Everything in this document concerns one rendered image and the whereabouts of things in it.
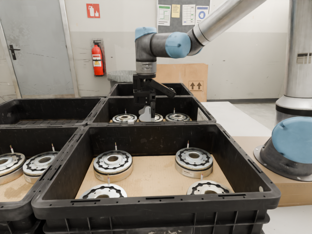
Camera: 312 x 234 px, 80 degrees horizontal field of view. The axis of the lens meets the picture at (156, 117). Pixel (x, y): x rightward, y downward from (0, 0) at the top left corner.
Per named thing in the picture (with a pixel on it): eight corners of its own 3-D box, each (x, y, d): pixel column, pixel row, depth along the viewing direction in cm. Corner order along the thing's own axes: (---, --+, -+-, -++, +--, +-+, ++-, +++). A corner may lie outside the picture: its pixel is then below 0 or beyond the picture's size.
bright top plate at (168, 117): (185, 113, 85) (185, 112, 85) (192, 121, 76) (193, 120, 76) (163, 114, 83) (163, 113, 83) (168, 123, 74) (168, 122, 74)
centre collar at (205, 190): (217, 187, 41) (217, 185, 41) (229, 205, 37) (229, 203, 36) (196, 190, 40) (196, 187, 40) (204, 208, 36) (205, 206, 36)
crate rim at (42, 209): (217, 129, 58) (218, 121, 57) (283, 209, 30) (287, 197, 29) (86, 132, 56) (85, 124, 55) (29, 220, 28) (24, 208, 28)
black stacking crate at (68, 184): (213, 155, 62) (217, 124, 57) (268, 247, 34) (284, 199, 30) (91, 159, 60) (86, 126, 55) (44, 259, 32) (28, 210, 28)
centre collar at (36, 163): (58, 155, 53) (58, 153, 52) (50, 166, 48) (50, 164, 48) (40, 156, 52) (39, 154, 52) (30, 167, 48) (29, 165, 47)
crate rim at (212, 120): (194, 100, 86) (194, 95, 85) (217, 129, 58) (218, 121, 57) (106, 102, 84) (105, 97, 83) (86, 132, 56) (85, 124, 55)
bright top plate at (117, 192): (131, 185, 42) (130, 184, 42) (122, 227, 33) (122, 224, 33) (86, 185, 42) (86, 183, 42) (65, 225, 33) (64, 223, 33)
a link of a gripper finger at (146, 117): (139, 129, 74) (138, 106, 73) (154, 128, 75) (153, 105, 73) (139, 131, 71) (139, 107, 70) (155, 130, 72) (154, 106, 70)
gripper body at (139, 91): (133, 102, 76) (132, 72, 72) (154, 101, 77) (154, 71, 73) (134, 108, 69) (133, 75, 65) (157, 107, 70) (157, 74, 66)
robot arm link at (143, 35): (148, 25, 58) (128, 27, 63) (149, 62, 62) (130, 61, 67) (163, 27, 64) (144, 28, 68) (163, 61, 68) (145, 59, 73)
